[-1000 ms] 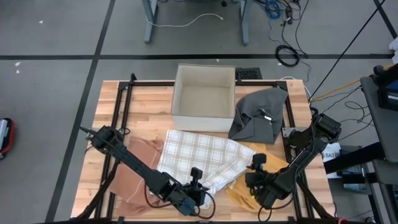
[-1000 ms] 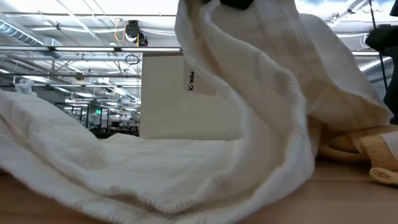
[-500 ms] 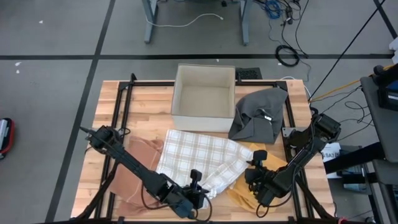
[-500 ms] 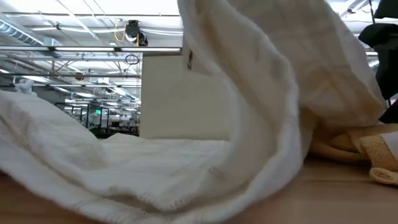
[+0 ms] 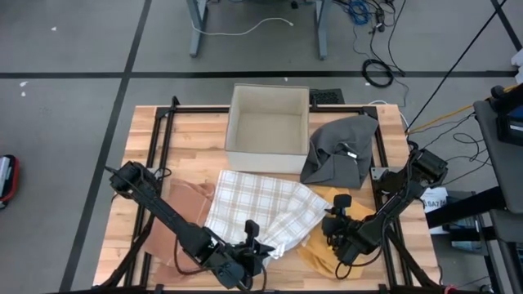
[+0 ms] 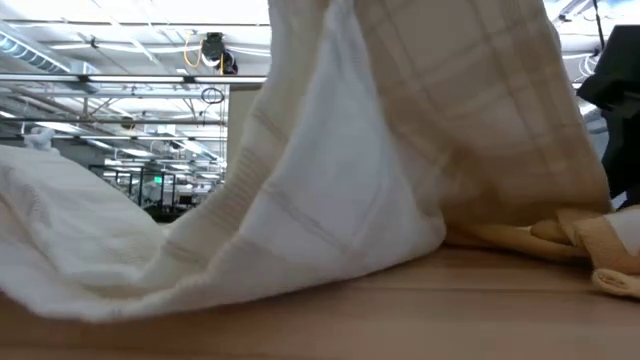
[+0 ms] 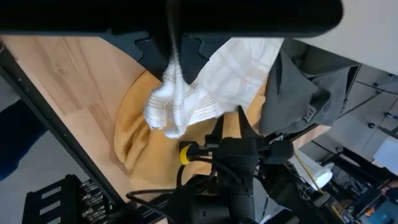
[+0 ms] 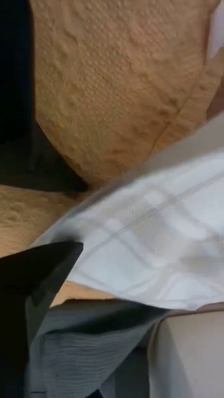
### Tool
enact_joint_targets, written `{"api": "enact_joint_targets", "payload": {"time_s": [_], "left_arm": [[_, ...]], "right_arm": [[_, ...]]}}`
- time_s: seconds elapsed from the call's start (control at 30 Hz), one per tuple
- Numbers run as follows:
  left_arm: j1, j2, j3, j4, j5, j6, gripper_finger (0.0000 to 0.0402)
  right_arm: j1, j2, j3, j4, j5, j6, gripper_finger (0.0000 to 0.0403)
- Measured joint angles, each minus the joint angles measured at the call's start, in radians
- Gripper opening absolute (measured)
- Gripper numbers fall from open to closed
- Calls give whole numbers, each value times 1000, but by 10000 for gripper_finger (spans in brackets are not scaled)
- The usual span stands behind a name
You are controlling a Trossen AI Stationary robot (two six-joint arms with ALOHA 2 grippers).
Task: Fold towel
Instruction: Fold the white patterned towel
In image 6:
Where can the white plaid kitchen towel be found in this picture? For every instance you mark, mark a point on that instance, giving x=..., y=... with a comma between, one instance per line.
x=325, y=175

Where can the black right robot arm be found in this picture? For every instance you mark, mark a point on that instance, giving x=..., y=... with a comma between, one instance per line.
x=620, y=75

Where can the mustard yellow towel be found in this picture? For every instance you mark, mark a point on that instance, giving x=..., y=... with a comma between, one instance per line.
x=600, y=240

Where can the black overhead camera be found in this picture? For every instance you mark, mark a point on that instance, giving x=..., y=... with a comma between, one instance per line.
x=215, y=47

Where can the silver ventilation duct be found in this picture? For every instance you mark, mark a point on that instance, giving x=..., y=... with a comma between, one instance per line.
x=30, y=55

